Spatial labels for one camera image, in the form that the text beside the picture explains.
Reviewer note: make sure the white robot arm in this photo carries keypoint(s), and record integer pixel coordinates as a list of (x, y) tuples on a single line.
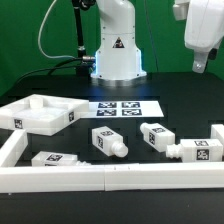
[(118, 60)]

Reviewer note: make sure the white U-shaped fence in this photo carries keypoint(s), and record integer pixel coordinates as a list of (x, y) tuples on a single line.
[(14, 179)]

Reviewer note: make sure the white sheet with tags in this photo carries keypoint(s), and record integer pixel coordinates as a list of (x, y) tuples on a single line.
[(124, 109)]

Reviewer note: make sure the black camera pole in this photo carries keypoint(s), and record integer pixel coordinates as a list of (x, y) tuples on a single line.
[(78, 5)]

